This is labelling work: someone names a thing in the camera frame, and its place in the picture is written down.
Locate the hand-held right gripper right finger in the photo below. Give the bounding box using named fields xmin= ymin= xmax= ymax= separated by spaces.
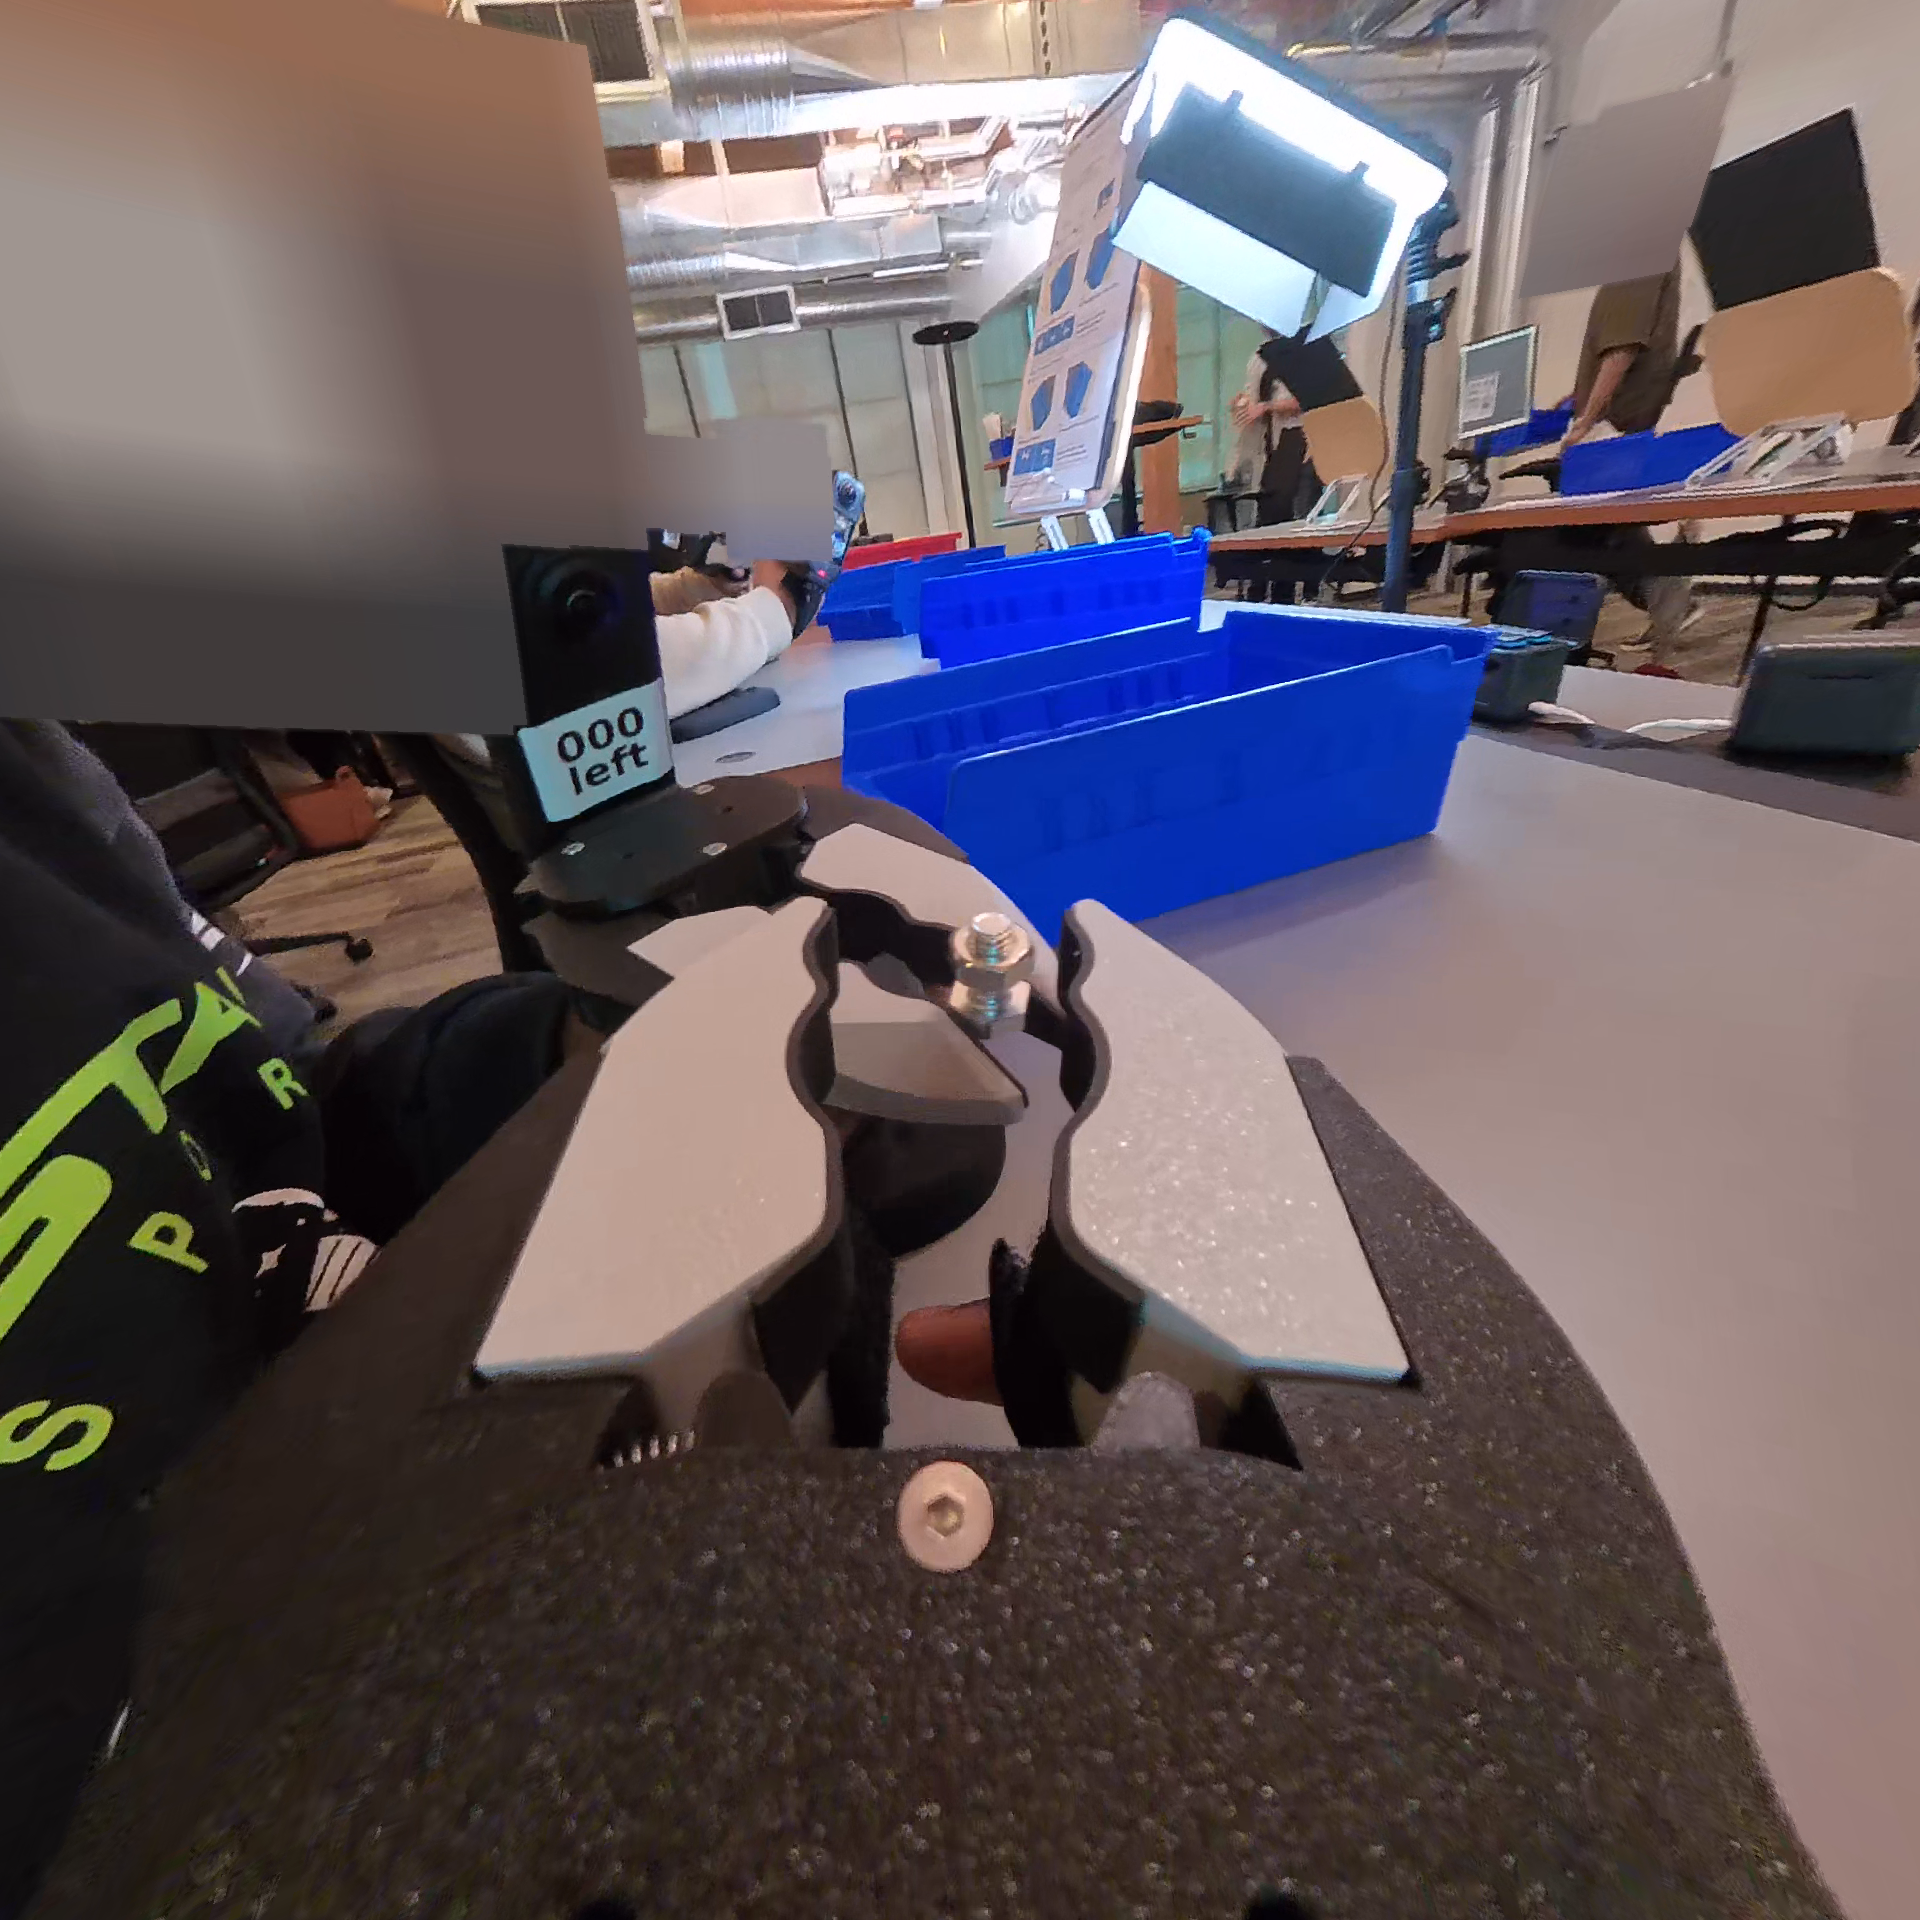
xmin=992 ymin=895 xmax=1414 ymax=1451

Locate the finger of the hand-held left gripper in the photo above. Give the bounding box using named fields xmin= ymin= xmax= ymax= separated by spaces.
xmin=623 ymin=900 xmax=1028 ymax=1130
xmin=795 ymin=822 xmax=1088 ymax=1051

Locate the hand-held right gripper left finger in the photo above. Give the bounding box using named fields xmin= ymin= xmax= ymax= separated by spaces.
xmin=476 ymin=895 xmax=895 ymax=1450

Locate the silver hex bolt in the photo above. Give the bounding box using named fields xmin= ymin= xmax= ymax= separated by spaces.
xmin=948 ymin=909 xmax=1037 ymax=1033

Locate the blue plastic bin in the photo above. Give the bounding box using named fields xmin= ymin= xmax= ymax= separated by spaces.
xmin=841 ymin=609 xmax=1497 ymax=932
xmin=1555 ymin=420 xmax=1741 ymax=495
xmin=916 ymin=533 xmax=1211 ymax=667
xmin=816 ymin=546 xmax=1008 ymax=639

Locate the person's left forearm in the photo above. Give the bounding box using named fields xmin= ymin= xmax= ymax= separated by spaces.
xmin=315 ymin=977 xmax=600 ymax=1233

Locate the black office chair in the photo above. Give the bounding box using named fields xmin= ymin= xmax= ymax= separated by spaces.
xmin=150 ymin=737 xmax=392 ymax=970

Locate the black floor lamp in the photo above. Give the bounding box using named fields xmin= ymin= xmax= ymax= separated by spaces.
xmin=911 ymin=315 xmax=984 ymax=542

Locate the roll-up banner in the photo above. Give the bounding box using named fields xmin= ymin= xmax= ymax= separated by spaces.
xmin=996 ymin=92 xmax=1156 ymax=527

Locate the black printed shirt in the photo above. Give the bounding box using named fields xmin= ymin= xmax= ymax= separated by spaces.
xmin=0 ymin=721 xmax=392 ymax=1863

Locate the black and blue device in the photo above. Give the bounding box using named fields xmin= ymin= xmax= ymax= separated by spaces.
xmin=1472 ymin=623 xmax=1576 ymax=730

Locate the dark blue bag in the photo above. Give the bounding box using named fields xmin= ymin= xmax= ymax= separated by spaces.
xmin=1494 ymin=572 xmax=1608 ymax=655

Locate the grey tool case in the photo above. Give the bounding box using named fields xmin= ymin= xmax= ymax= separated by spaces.
xmin=1733 ymin=631 xmax=1920 ymax=764

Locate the studio light on stand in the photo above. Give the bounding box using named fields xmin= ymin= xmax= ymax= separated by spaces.
xmin=1104 ymin=15 xmax=1472 ymax=617

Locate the long wooden desk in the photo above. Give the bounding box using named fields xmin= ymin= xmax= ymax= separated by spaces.
xmin=1199 ymin=467 xmax=1920 ymax=677

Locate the black monitor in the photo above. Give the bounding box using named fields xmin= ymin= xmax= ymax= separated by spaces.
xmin=1688 ymin=109 xmax=1883 ymax=318

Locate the white cable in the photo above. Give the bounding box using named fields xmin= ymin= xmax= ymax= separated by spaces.
xmin=1560 ymin=697 xmax=1741 ymax=751

